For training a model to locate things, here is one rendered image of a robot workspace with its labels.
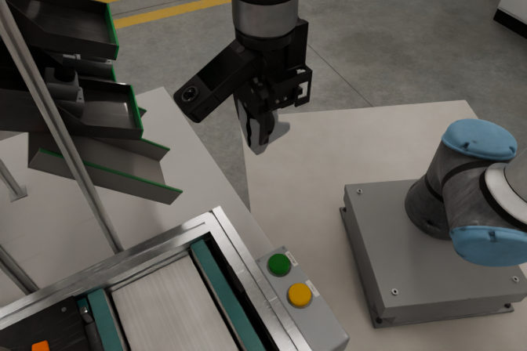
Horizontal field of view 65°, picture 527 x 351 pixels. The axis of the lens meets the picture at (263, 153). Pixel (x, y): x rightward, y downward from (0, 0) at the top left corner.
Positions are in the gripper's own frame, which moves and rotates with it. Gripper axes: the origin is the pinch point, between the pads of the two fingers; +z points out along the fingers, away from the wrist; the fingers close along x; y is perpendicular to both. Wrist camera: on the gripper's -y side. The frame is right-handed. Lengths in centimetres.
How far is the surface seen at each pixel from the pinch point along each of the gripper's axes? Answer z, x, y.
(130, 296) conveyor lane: 31.7, 4.4, -25.0
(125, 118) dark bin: 3.5, 20.5, -13.8
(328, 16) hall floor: 123, 200, 180
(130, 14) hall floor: 123, 284, 45
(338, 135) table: 37, 23, 40
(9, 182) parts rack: 32, 47, -41
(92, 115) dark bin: 1.3, 21.4, -18.6
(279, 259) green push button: 26.0, -6.0, 1.9
